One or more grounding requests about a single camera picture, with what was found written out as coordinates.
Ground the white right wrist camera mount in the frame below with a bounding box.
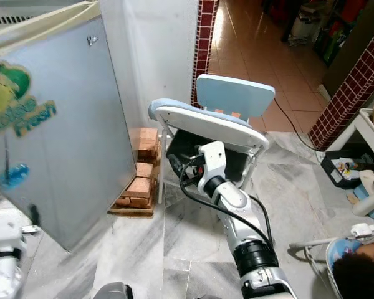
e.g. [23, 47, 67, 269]
[198, 141, 226, 184]

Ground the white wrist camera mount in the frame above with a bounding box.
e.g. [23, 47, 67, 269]
[0, 209, 27, 251]
[198, 141, 226, 184]

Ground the red brick stack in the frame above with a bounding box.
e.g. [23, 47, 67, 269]
[109, 126, 160, 217]

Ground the grey robot left leg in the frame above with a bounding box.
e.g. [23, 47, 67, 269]
[93, 282, 133, 299]

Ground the light blue plastic chair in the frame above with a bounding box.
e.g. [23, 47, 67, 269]
[148, 74, 276, 122]

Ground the child in pink clothes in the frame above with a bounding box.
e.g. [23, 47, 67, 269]
[332, 240, 374, 299]

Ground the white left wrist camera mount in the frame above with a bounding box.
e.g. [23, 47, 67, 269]
[0, 209, 27, 251]

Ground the white folding chair black seat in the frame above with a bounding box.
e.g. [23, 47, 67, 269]
[150, 98, 270, 231]

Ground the black floor cable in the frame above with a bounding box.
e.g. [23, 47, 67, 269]
[274, 100, 317, 151]

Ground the white side table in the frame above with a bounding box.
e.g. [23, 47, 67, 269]
[324, 107, 374, 166]

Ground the grey fridge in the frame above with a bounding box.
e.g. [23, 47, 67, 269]
[0, 0, 138, 252]

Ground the black storage box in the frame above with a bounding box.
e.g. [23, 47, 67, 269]
[321, 149, 374, 191]

